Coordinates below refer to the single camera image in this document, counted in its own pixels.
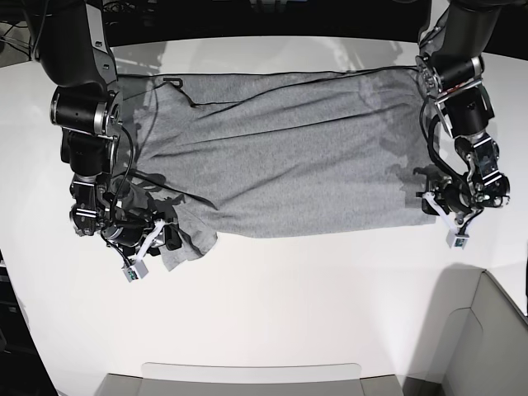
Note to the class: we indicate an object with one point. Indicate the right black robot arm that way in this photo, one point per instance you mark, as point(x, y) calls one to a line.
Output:
point(69, 41)

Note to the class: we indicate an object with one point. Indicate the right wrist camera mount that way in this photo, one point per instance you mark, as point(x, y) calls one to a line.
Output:
point(134, 267)

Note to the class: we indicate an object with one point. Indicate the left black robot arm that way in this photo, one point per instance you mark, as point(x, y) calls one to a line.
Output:
point(466, 178)

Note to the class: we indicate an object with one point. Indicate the grey bin right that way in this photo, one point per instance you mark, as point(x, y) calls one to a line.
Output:
point(490, 357)

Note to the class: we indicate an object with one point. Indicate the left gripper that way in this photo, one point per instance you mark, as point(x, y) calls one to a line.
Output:
point(449, 195)

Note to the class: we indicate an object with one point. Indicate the grey bin front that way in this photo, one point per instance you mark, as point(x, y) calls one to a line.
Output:
point(171, 379)

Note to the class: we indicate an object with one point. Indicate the grey bin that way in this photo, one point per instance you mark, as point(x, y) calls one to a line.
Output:
point(490, 357)
point(171, 379)

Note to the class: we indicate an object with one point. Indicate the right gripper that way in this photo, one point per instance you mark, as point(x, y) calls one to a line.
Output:
point(129, 237)

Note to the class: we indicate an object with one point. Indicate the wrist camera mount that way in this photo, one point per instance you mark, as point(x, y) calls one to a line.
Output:
point(134, 267)
point(447, 222)

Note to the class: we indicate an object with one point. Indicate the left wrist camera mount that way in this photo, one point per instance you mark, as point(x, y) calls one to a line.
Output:
point(447, 222)

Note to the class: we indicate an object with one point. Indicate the grey T-shirt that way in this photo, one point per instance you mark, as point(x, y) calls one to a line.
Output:
point(275, 155)

